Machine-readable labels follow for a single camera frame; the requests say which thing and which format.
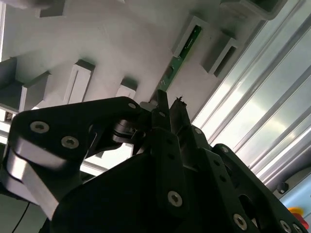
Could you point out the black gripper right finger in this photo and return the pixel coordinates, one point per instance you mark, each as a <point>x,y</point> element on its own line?
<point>218,170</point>

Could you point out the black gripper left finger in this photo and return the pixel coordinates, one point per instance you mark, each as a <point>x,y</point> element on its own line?
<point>73,121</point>

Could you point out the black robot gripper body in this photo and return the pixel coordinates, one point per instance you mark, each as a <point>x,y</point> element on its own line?
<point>109,206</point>

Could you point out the green RAM stick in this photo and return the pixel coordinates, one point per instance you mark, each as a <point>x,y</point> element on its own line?
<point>173,65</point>

